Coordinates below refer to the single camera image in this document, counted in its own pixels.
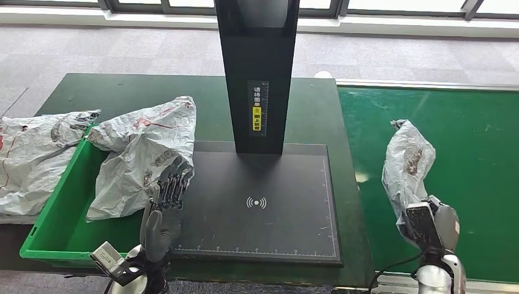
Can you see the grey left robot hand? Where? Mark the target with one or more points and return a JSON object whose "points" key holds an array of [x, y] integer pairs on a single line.
{"points": [[160, 231]]}

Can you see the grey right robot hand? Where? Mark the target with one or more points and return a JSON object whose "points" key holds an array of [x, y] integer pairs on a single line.
{"points": [[449, 227]]}

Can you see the grey parcel bag brown print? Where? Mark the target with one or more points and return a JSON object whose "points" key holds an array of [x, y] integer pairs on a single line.
{"points": [[405, 170]]}

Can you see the white parcel bag red print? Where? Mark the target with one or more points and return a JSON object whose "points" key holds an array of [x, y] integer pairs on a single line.
{"points": [[138, 162]]}

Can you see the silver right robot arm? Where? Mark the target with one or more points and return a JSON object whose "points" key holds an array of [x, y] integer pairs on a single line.
{"points": [[438, 280]]}

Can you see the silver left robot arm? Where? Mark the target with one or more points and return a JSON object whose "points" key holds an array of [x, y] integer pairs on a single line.
{"points": [[138, 280]]}

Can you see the green conveyor belt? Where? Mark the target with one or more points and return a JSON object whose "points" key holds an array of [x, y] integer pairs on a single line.
{"points": [[478, 162]]}

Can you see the black inbound scanner machine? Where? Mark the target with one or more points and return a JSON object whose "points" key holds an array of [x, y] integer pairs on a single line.
{"points": [[259, 227]]}

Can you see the white crumpled parcel bag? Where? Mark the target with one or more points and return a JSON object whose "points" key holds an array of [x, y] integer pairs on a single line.
{"points": [[28, 162]]}

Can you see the green plastic crate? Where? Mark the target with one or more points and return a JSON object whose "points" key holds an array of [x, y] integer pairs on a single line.
{"points": [[61, 227]]}

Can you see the dark green table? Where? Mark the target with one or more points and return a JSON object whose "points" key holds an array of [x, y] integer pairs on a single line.
{"points": [[142, 89]]}

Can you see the black and yellow label sticker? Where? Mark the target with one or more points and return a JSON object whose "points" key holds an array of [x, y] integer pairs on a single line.
{"points": [[258, 117]]}

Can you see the white round roller end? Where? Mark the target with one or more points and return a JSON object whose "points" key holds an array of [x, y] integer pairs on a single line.
{"points": [[323, 75]]}

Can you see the white window sill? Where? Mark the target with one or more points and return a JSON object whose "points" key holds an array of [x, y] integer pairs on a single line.
{"points": [[405, 26]]}

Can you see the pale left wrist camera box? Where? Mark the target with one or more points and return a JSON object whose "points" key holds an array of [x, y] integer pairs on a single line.
{"points": [[107, 259]]}

